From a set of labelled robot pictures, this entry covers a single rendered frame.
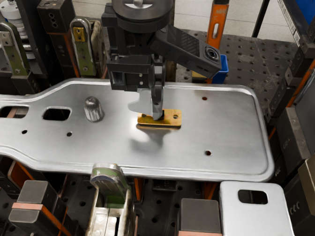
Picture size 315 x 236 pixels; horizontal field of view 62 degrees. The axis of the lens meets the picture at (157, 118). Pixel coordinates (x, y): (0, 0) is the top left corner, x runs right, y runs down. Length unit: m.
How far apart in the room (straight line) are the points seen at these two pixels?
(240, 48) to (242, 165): 0.82
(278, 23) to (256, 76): 1.86
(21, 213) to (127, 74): 0.27
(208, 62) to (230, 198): 0.21
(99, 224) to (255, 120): 0.34
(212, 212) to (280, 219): 0.10
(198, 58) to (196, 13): 2.49
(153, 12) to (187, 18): 2.45
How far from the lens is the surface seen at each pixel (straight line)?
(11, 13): 0.68
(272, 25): 2.87
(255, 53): 1.22
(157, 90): 0.38
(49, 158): 0.49
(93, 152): 0.47
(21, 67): 0.66
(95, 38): 0.60
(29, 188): 0.49
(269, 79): 1.11
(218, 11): 0.53
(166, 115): 0.50
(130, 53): 0.38
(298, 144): 0.53
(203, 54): 0.39
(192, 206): 0.44
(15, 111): 0.61
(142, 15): 0.32
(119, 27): 0.36
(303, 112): 0.55
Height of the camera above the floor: 1.39
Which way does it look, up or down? 51 degrees down
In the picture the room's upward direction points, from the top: straight up
